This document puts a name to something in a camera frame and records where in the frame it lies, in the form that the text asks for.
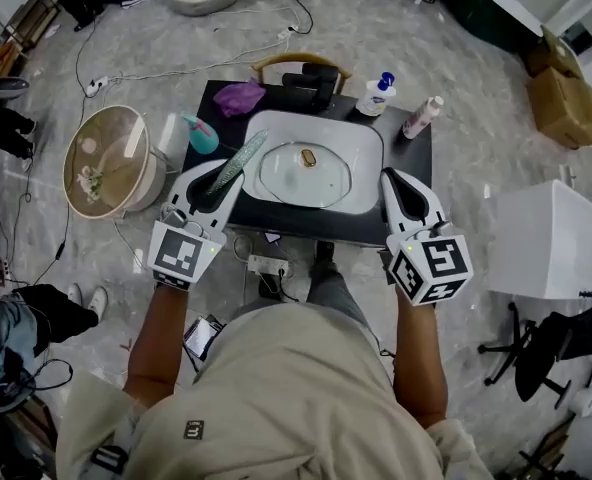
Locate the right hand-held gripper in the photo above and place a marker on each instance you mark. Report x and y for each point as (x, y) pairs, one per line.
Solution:
(438, 263)

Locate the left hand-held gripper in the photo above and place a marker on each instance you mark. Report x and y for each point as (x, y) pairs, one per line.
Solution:
(176, 253)

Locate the green scrubbing brush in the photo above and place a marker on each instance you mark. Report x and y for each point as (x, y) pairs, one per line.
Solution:
(241, 160)

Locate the glass pot lid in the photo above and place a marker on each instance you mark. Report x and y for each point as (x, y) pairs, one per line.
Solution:
(301, 183)

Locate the person's right forearm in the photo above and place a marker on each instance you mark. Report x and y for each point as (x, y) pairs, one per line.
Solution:
(421, 358)

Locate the person's left forearm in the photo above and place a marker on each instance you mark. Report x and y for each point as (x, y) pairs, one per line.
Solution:
(156, 343)

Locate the teal spray bottle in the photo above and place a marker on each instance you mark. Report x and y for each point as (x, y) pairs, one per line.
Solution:
(203, 140)

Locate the purple phone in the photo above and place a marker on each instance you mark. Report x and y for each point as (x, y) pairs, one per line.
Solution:
(272, 238)

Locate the white sink basin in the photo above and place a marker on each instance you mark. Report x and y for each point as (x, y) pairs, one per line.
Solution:
(361, 143)

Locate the pink lotion bottle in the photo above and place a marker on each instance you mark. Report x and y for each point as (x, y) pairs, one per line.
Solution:
(421, 118)

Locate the white power strip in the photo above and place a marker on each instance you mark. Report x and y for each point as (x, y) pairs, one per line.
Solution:
(98, 83)
(268, 265)

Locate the black sink cabinet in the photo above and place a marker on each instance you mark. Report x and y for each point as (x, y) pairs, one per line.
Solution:
(301, 228)

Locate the person's black right shoe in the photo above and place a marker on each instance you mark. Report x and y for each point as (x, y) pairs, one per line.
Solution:
(325, 251)

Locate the person's black shoe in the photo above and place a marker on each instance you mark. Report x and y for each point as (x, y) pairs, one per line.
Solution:
(325, 251)
(268, 286)

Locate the round beige basket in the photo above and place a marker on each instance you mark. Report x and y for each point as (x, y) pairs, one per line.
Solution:
(106, 163)

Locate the person's black left shoe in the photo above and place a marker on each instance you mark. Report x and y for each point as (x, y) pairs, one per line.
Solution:
(268, 286)

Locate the purple cloth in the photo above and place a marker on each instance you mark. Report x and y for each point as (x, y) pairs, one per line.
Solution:
(238, 98)

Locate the white pump bottle blue cap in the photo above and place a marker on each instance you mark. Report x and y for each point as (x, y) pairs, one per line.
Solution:
(373, 100)

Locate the person's grey trousers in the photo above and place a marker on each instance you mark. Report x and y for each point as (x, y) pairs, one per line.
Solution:
(336, 288)

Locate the small black screen device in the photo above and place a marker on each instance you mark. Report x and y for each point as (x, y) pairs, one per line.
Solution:
(202, 335)

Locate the white cube box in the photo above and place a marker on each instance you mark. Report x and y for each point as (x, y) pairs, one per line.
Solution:
(546, 238)

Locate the black faucet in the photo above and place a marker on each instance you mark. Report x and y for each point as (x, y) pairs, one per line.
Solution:
(316, 85)

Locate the wooden chair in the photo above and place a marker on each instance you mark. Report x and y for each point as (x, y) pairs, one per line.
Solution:
(276, 60)

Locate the brown cardboard box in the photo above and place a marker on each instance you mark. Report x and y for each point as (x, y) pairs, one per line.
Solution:
(566, 103)

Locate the black office chair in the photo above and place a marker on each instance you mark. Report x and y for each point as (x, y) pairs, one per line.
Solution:
(541, 363)

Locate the black round tub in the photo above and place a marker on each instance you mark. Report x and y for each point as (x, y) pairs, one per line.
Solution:
(491, 8)

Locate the person's beige shirt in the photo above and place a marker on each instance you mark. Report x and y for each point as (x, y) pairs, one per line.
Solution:
(286, 403)

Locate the wooden low shelf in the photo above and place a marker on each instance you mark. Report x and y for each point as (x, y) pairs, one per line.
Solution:
(26, 23)

